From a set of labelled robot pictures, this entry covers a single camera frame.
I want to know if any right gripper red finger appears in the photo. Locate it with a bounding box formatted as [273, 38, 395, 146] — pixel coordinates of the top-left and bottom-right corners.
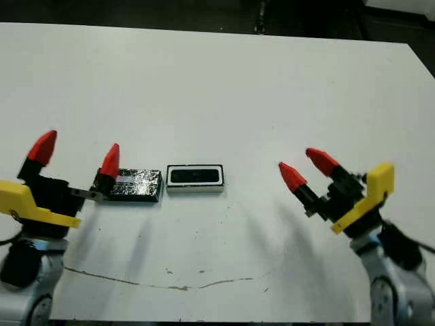
[277, 162, 317, 208]
[305, 147, 351, 186]

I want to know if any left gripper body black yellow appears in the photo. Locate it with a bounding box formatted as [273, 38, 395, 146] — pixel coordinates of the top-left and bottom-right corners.
[0, 175, 101, 238]

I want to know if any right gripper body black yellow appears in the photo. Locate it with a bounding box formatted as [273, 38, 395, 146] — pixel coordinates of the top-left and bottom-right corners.
[305, 162, 395, 238]

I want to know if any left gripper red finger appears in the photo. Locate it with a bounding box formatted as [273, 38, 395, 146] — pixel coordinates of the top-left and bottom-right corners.
[91, 143, 120, 198]
[16, 130, 58, 183]

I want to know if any black glossy box lid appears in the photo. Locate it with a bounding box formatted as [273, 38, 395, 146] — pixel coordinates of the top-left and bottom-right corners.
[98, 168, 163, 204]

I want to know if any black camera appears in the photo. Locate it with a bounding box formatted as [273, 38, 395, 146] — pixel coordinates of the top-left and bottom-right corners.
[170, 168, 220, 185]

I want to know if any black background stand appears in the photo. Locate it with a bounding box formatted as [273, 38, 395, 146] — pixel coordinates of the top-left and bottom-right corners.
[254, 0, 270, 35]

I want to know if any white background cabinet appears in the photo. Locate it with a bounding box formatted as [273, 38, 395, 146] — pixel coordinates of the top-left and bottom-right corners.
[362, 0, 435, 18]

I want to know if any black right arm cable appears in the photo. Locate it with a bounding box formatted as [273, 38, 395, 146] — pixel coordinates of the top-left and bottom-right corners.
[416, 239, 435, 254]

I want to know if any white camera box base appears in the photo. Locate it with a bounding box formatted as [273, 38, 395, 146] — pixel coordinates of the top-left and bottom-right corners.
[165, 164, 226, 194]

